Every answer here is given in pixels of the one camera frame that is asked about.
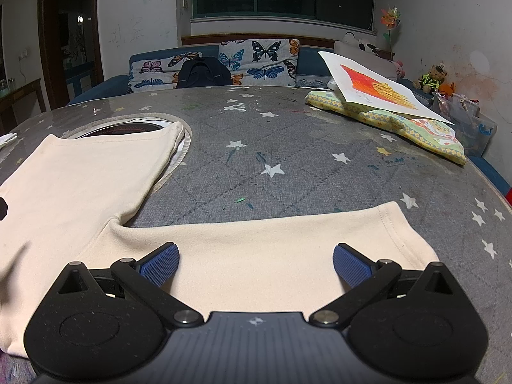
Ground pink plush toy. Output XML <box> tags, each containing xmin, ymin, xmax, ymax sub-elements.
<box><xmin>386</xmin><ymin>58</ymin><xmax>406</xmax><ymax>81</ymax></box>

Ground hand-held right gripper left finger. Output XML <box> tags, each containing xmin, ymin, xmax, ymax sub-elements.
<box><xmin>58</xmin><ymin>242</ymin><xmax>204</xmax><ymax>329</ymax></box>

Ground blue sofa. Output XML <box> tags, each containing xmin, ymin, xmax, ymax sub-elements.
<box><xmin>66</xmin><ymin>44</ymin><xmax>512</xmax><ymax>198</ymax></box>

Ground black backpack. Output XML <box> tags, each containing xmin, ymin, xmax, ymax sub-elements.
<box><xmin>175</xmin><ymin>57</ymin><xmax>233</xmax><ymax>89</ymax></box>

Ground paper sheet with orange drawing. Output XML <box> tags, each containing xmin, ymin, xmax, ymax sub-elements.
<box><xmin>318</xmin><ymin>50</ymin><xmax>455</xmax><ymax>125</ymax></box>

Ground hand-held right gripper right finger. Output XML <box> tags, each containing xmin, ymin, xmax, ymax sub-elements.
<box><xmin>310</xmin><ymin>243</ymin><xmax>460</xmax><ymax>329</ymax></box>

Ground cream pants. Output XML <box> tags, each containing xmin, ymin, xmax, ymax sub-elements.
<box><xmin>0</xmin><ymin>122</ymin><xmax>441</xmax><ymax>358</ymax></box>

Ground grey star tablecloth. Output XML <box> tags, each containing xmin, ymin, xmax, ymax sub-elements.
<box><xmin>0</xmin><ymin>84</ymin><xmax>512</xmax><ymax>384</ymax></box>

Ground dark wooden door frame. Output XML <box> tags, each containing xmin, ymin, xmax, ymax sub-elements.
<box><xmin>37</xmin><ymin>0</ymin><xmax>105</xmax><ymax>113</ymax></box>

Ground green yellow patterned cloth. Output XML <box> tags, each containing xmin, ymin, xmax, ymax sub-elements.
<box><xmin>306</xmin><ymin>90</ymin><xmax>468</xmax><ymax>165</ymax></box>

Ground round black induction cooktop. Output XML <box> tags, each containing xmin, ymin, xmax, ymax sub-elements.
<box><xmin>66</xmin><ymin>117</ymin><xmax>192</xmax><ymax>141</ymax></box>

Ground panda plush toy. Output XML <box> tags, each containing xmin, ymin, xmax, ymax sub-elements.
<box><xmin>354</xmin><ymin>37</ymin><xmax>387</xmax><ymax>57</ymax></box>

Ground teddy bear in yellow vest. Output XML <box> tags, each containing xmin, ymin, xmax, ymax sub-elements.
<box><xmin>413</xmin><ymin>63</ymin><xmax>449</xmax><ymax>93</ymax></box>

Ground butterfly print cushion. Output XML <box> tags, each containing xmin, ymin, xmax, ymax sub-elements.
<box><xmin>129</xmin><ymin>50</ymin><xmax>220</xmax><ymax>89</ymax></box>
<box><xmin>218</xmin><ymin>39</ymin><xmax>300</xmax><ymax>86</ymax></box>

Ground wooden side cabinet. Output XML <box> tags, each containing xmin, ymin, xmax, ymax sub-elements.
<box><xmin>0</xmin><ymin>79</ymin><xmax>44</xmax><ymax>134</ymax></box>

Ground clear plastic storage box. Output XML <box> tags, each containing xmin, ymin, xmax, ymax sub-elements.
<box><xmin>434</xmin><ymin>92</ymin><xmax>499</xmax><ymax>157</ymax></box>

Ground colourful paper flower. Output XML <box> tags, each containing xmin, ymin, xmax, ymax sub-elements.
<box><xmin>379</xmin><ymin>5</ymin><xmax>403</xmax><ymax>54</ymax></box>

